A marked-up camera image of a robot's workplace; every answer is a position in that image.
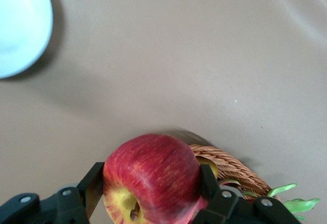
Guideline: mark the red apple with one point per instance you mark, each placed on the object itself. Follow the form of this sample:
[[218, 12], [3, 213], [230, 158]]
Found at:
[[153, 178]]

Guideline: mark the pink dragon fruit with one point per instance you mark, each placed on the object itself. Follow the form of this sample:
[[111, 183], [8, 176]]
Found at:
[[299, 204]]

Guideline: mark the light blue plate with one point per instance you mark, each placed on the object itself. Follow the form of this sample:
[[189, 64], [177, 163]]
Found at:
[[20, 29]]

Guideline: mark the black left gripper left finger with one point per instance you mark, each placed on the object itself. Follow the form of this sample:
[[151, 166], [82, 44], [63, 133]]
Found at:
[[69, 206]]

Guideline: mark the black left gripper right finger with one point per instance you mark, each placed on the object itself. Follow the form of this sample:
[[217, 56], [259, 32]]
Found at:
[[227, 208]]

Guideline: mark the brown wicker basket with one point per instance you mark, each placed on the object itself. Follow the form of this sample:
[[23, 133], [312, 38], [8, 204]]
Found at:
[[230, 165]]

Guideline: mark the brown table mat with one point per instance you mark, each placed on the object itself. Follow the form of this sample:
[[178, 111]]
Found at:
[[163, 55]]

